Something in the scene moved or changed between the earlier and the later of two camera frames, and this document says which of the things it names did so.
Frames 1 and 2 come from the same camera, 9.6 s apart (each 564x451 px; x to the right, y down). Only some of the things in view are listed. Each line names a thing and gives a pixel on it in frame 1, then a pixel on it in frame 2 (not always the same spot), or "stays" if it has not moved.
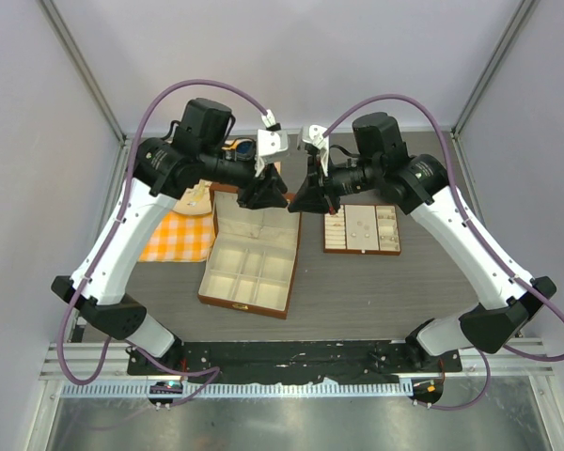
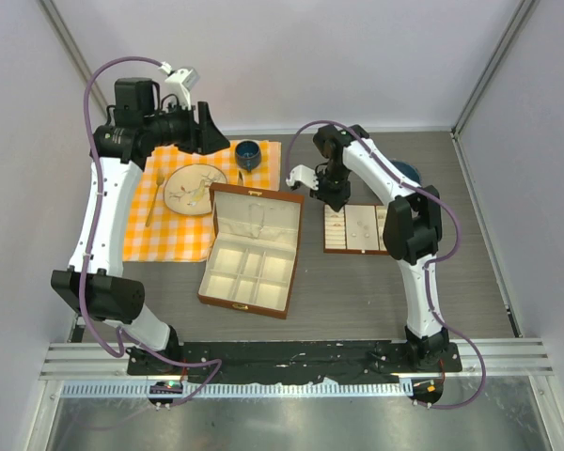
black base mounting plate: (381, 361) stays
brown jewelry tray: (370, 229) stays
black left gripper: (266, 192) to (204, 136)
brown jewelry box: (253, 259) stays
